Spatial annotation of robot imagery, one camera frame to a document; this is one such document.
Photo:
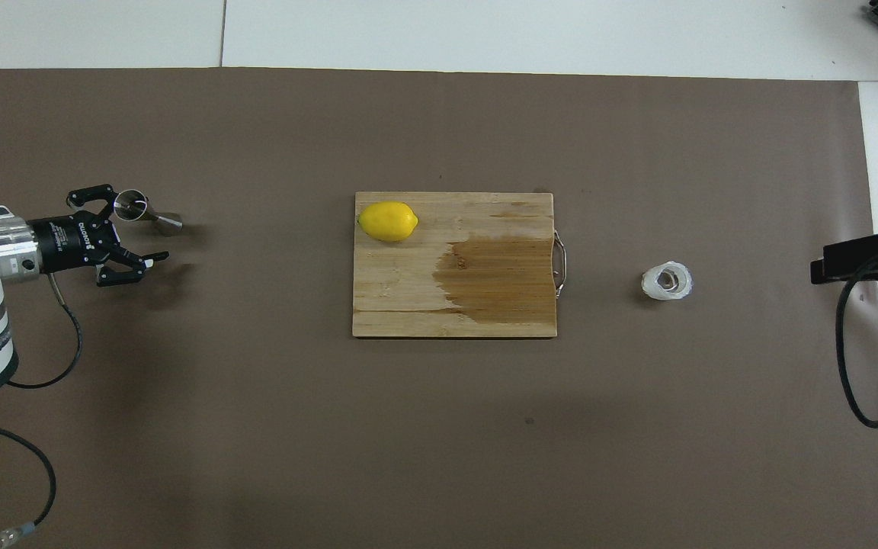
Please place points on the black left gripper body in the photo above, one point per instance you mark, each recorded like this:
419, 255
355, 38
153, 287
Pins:
65, 244

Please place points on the clear plastic cup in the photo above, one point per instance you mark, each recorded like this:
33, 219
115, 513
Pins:
648, 286

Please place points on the steel double jigger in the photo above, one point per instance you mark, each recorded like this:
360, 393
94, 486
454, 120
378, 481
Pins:
165, 221

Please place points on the brown paper table mat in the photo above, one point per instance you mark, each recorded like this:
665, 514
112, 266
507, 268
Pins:
256, 427

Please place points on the yellow lemon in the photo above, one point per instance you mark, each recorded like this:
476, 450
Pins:
387, 221

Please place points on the wooden cutting board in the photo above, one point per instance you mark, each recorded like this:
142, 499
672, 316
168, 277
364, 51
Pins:
408, 305

